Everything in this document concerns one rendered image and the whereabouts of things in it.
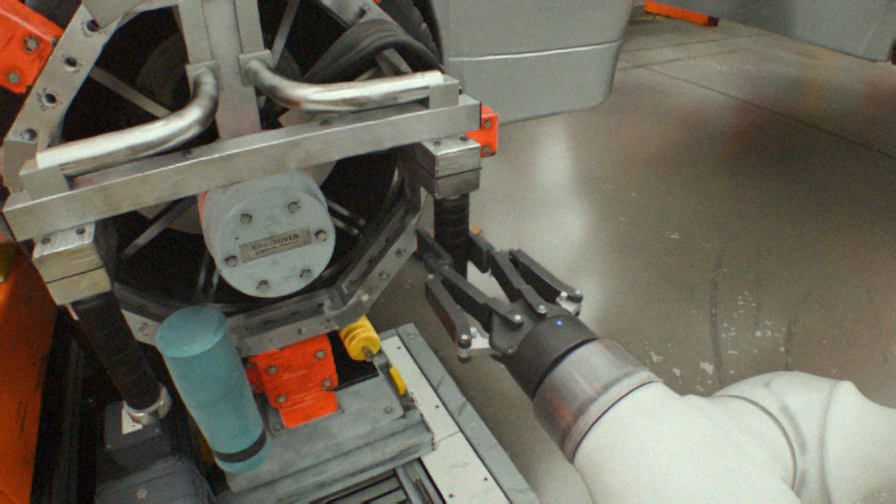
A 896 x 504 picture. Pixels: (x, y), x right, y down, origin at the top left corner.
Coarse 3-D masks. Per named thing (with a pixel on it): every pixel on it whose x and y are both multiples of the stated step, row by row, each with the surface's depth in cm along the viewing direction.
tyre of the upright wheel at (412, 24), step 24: (48, 0) 46; (72, 0) 47; (384, 0) 65; (408, 0) 67; (96, 24) 50; (408, 24) 68; (432, 48) 72; (0, 96) 48; (0, 120) 49; (0, 144) 50; (0, 192) 53; (24, 240) 57; (312, 288) 85; (240, 312) 80
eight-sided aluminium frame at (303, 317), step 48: (96, 0) 42; (144, 0) 45; (336, 0) 54; (96, 48) 45; (48, 96) 48; (384, 240) 81; (336, 288) 82; (384, 288) 80; (144, 336) 64; (240, 336) 73; (288, 336) 76
